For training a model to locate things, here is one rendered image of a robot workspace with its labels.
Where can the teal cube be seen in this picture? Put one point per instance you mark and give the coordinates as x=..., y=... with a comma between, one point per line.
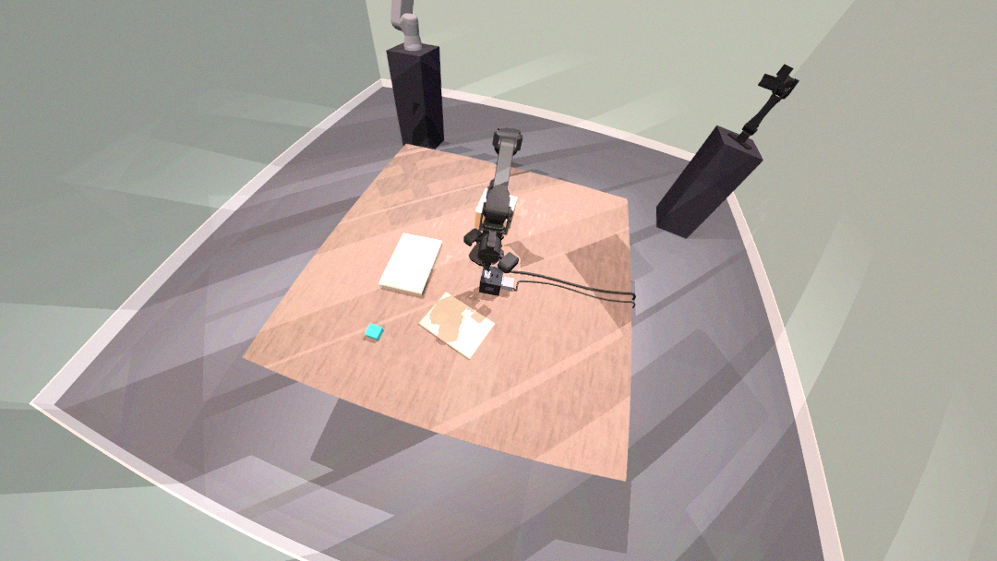
x=374, y=332

